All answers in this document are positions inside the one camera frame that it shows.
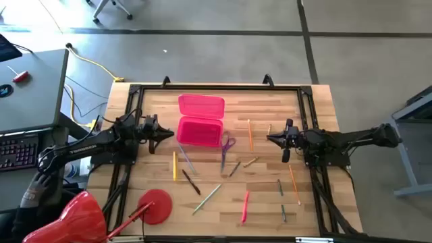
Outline purple-handled scissors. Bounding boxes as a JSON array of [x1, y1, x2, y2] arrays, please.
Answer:
[[219, 130, 237, 173]]

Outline black floor cable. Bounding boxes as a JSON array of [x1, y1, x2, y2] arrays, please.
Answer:
[[63, 76, 109, 119]]

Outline lavender translucent pen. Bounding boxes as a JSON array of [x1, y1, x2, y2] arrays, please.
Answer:
[[178, 144, 198, 176]]

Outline light green pencil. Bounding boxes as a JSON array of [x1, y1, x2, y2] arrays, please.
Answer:
[[192, 183, 223, 216]]

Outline yellow cable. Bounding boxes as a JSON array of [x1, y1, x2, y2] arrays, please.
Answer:
[[65, 43, 126, 84], [63, 83, 99, 131]]

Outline black pen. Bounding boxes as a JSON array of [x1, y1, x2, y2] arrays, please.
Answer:
[[181, 169, 202, 196]]

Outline black keyboard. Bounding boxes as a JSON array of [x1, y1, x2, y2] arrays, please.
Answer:
[[0, 134, 40, 172]]

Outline pink plastic supply box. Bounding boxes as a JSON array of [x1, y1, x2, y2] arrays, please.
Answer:
[[175, 93, 226, 149]]

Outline red-handled screwdriver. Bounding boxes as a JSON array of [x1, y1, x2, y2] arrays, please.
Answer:
[[7, 65, 30, 84]]

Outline grey metal side table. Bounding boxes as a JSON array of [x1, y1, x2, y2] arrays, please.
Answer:
[[386, 86, 432, 198]]

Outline round black sticker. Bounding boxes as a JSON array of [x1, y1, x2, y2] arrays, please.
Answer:
[[0, 84, 14, 99]]

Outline black monitor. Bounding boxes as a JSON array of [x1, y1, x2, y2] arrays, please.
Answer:
[[0, 33, 24, 63]]

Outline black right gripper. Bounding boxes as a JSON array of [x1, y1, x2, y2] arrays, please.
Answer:
[[266, 117, 301, 163]]

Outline clear plastic water bottle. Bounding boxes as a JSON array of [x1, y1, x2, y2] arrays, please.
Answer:
[[63, 161, 78, 179]]

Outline grey desk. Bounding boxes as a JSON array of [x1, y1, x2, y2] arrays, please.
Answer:
[[0, 49, 70, 215]]

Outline office chair base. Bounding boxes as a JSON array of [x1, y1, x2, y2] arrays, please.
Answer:
[[86, 0, 133, 24]]

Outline orange pencil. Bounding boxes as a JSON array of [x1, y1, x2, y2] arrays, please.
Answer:
[[288, 164, 302, 207], [247, 118, 254, 153]]

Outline red desk lamp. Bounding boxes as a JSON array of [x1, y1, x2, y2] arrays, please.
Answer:
[[22, 188, 173, 243]]

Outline person's gloved hand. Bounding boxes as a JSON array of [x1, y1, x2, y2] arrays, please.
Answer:
[[19, 171, 51, 209]]

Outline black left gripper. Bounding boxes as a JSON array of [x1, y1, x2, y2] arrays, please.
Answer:
[[140, 113, 176, 155]]

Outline pink pen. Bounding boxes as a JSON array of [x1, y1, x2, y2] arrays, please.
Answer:
[[240, 190, 250, 226]]

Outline person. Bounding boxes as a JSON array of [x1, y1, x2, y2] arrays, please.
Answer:
[[9, 202, 68, 243]]

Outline silver metal bracket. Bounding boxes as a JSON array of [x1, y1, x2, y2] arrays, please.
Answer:
[[295, 237, 335, 243]]

